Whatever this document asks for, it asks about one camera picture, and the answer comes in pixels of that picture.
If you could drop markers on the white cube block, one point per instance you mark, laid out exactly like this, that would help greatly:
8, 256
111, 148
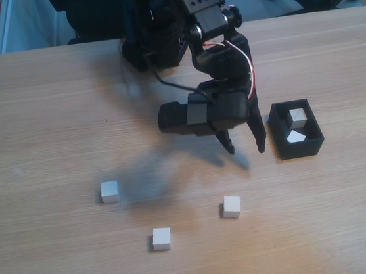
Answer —
295, 137
161, 238
110, 191
231, 207
296, 119

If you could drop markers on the black open box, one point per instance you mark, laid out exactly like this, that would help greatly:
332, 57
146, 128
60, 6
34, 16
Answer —
300, 150

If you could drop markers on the pale leaning board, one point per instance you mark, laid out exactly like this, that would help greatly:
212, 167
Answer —
25, 26

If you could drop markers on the black oval camera box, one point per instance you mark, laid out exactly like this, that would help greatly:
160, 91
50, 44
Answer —
174, 118

